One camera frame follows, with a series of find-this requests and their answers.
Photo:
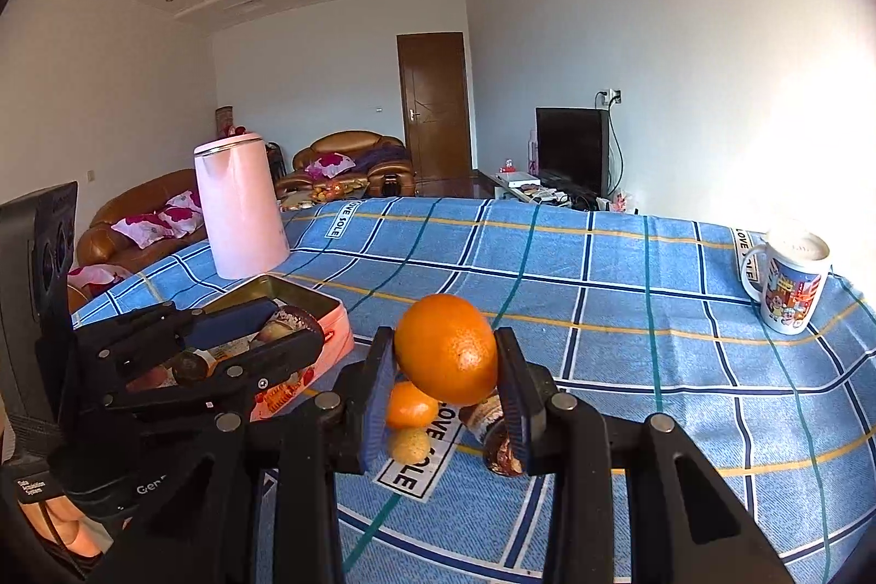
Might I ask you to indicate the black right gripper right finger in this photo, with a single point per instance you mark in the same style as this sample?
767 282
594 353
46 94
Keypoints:
686 524

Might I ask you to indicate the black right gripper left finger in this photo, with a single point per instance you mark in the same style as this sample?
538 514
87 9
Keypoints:
201 523

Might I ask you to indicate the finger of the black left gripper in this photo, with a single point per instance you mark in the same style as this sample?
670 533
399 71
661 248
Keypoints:
233 383
151 335

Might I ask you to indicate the dark brown chestnut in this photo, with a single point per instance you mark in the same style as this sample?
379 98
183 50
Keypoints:
189 368

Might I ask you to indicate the large orange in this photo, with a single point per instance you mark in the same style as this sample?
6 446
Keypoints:
446 348

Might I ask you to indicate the left human hand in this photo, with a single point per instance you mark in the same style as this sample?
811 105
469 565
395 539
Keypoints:
60 521

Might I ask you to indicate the pink metal tin box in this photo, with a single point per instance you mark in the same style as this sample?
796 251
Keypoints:
328 311

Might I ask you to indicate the brown leather sofa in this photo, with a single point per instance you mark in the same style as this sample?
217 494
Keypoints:
104 257

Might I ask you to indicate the pink floral cushion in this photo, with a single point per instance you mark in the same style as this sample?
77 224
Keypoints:
181 217

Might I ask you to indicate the pink electric kettle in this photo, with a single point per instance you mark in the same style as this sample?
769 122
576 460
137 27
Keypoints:
241 213

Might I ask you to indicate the small yellow kumquat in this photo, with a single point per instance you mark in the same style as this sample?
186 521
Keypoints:
409 446

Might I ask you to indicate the small orange tangerine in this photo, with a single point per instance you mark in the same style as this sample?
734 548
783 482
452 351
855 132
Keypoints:
410 408

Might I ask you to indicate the blue plaid tablecloth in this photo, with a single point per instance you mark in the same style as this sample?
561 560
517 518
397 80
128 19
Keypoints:
630 313

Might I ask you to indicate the brown leather armchair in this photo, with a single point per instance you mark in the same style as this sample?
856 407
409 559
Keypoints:
353 158

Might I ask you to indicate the colourful printed white mug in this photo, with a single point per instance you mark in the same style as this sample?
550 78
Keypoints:
785 276

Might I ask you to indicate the low tv cabinet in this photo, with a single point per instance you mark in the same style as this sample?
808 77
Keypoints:
530 189

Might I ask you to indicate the dark brown far door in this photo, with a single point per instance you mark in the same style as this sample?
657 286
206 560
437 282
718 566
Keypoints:
434 93

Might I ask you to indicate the black television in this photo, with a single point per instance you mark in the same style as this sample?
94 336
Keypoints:
573 145

